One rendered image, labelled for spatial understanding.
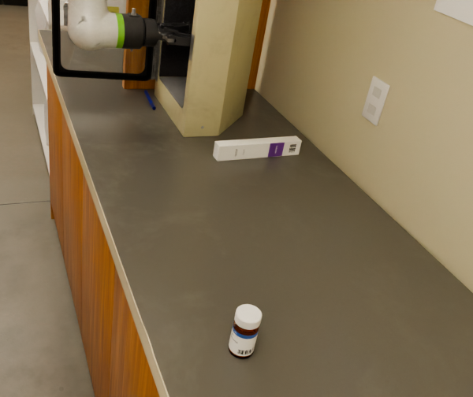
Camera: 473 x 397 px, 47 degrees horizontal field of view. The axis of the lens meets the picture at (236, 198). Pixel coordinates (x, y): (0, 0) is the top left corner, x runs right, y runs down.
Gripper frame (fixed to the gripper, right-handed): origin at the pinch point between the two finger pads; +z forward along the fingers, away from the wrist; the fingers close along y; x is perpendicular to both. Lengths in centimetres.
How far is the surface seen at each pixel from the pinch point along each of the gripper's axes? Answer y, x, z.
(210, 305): -81, 26, -26
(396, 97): -47, 0, 33
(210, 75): -14.0, 7.0, -4.0
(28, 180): 124, 119, -44
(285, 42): 13.1, 4.5, 33.4
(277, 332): -91, 26, -17
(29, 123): 198, 119, -37
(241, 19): -11.1, -8.0, 4.1
